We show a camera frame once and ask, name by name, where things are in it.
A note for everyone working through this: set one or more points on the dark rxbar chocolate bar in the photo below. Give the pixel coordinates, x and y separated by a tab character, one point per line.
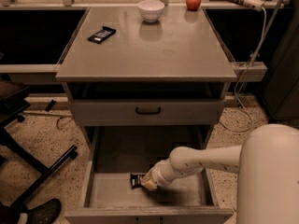
136	180

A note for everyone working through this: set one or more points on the black perforated shoe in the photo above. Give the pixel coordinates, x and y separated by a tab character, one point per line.
45	213

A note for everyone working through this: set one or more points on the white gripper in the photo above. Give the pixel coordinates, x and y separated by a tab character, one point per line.
159	174

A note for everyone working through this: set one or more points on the closed top drawer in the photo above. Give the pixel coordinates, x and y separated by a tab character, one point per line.
146	112

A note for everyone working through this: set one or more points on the dark blue snack bar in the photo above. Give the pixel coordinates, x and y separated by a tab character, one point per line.
102	35

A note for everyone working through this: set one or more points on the red apple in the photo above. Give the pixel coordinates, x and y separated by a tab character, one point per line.
193	4

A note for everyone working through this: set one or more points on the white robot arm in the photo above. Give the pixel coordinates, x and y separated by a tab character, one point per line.
267	166

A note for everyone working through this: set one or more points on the grey drawer cabinet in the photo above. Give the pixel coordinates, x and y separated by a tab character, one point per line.
177	57

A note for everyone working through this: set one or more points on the grey side rail bracket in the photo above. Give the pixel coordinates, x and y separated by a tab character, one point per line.
249	73

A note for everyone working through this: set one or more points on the open middle drawer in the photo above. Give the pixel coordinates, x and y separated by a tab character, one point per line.
116	153

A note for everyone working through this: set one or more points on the white ceramic bowl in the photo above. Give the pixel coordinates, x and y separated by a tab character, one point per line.
151	10

